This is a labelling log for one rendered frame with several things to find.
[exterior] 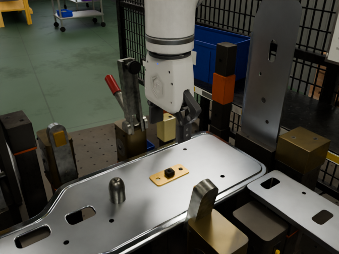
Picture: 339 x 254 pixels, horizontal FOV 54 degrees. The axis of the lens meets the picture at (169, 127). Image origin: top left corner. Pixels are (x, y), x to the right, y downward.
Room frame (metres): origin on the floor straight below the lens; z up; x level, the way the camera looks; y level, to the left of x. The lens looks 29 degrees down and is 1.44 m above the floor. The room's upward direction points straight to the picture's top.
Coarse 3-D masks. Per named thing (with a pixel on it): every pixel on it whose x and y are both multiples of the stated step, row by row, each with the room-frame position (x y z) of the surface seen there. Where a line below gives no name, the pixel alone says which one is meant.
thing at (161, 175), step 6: (174, 168) 0.59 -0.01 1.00; (186, 168) 0.59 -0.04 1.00; (156, 174) 0.57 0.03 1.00; (162, 174) 0.57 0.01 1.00; (168, 174) 0.56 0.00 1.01; (174, 174) 0.57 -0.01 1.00; (180, 174) 0.57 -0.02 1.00; (156, 180) 0.55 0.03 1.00; (162, 180) 0.55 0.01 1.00; (168, 180) 0.55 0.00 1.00
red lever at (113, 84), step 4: (108, 76) 0.78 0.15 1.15; (112, 76) 0.79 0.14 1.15; (108, 80) 0.77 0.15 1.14; (112, 80) 0.77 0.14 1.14; (108, 84) 0.77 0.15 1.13; (112, 84) 0.76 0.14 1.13; (116, 84) 0.76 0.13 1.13; (112, 88) 0.75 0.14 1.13; (116, 88) 0.75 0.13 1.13; (112, 92) 0.75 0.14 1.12; (116, 92) 0.75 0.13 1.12; (120, 92) 0.75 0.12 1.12; (116, 96) 0.74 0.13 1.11; (120, 96) 0.74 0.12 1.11; (120, 100) 0.73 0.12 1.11; (120, 104) 0.73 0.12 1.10; (124, 112) 0.71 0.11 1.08; (132, 116) 0.70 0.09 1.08; (136, 120) 0.69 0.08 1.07; (136, 124) 0.68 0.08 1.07
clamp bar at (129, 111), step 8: (120, 64) 0.69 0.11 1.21; (128, 64) 0.68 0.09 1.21; (136, 64) 0.68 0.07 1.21; (120, 72) 0.69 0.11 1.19; (128, 72) 0.70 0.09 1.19; (136, 72) 0.67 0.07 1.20; (120, 80) 0.70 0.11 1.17; (128, 80) 0.70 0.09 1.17; (136, 80) 0.70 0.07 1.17; (128, 88) 0.70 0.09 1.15; (136, 88) 0.70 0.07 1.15; (128, 96) 0.68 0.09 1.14; (136, 96) 0.70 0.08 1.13; (128, 104) 0.68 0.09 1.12; (136, 104) 0.70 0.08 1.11; (128, 112) 0.67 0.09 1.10; (136, 112) 0.70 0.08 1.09; (128, 120) 0.68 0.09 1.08
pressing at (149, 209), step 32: (128, 160) 0.62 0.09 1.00; (160, 160) 0.63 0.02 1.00; (192, 160) 0.63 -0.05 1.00; (224, 160) 0.63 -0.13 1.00; (256, 160) 0.63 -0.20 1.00; (64, 192) 0.52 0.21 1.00; (96, 192) 0.52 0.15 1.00; (128, 192) 0.52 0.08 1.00; (160, 192) 0.52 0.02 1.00; (224, 192) 0.52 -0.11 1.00; (32, 224) 0.43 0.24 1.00; (64, 224) 0.43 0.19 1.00; (96, 224) 0.43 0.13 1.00; (128, 224) 0.43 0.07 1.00; (160, 224) 0.43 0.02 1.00
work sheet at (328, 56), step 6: (336, 12) 0.90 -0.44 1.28; (336, 18) 0.90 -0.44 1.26; (336, 24) 0.90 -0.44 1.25; (336, 30) 0.89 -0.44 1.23; (330, 36) 0.90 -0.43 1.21; (336, 36) 0.89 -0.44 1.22; (330, 42) 0.90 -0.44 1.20; (336, 42) 0.89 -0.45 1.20; (330, 48) 0.90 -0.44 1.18; (336, 48) 0.88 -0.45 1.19; (330, 54) 0.89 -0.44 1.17; (336, 54) 0.88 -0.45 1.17; (324, 60) 0.90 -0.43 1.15; (330, 60) 0.89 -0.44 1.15; (336, 60) 0.88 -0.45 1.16
